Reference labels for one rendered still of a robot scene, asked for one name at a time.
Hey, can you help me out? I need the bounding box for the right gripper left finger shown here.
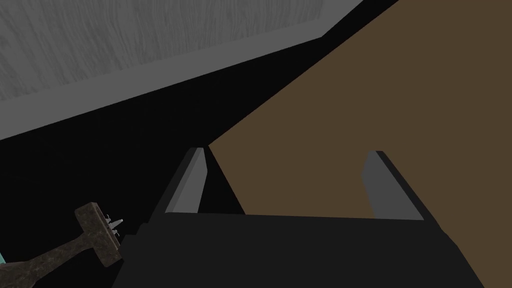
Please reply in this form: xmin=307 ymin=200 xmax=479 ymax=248
xmin=153 ymin=147 xmax=209 ymax=222

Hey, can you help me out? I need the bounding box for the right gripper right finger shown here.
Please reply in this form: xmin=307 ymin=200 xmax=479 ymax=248
xmin=361 ymin=150 xmax=443 ymax=231

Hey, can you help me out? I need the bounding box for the brown stone hammer-shaped object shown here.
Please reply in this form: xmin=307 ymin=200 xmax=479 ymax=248
xmin=0 ymin=201 xmax=124 ymax=288

